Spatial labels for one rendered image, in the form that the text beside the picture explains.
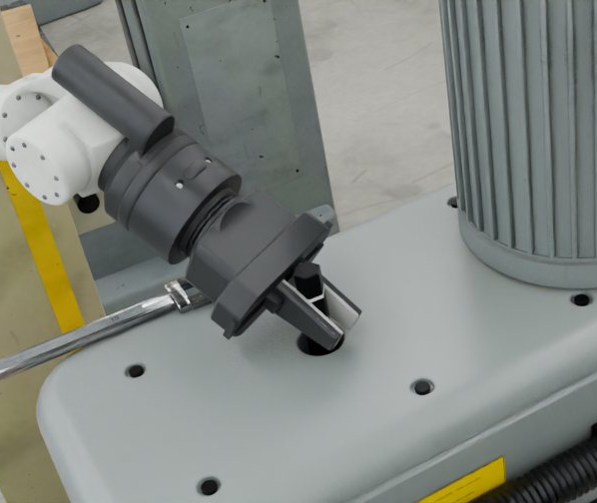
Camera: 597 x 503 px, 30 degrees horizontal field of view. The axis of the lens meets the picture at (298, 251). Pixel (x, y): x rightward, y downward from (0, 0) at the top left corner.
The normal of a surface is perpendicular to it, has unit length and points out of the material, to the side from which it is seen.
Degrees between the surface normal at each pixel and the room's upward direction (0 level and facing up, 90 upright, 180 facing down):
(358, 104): 0
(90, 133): 30
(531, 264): 90
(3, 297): 90
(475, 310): 0
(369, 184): 0
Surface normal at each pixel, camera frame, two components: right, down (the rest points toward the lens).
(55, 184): -0.58, 0.58
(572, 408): 0.46, 0.47
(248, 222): 0.27, -0.56
